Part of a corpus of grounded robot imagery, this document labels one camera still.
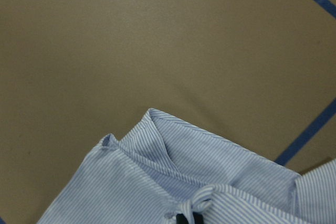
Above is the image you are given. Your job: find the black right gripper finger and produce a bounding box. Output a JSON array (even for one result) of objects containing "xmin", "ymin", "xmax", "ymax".
[{"xmin": 176, "ymin": 214, "xmax": 187, "ymax": 224}]

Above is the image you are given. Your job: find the light blue striped shirt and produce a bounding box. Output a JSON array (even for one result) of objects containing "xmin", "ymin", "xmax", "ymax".
[{"xmin": 39, "ymin": 109, "xmax": 335, "ymax": 223}]

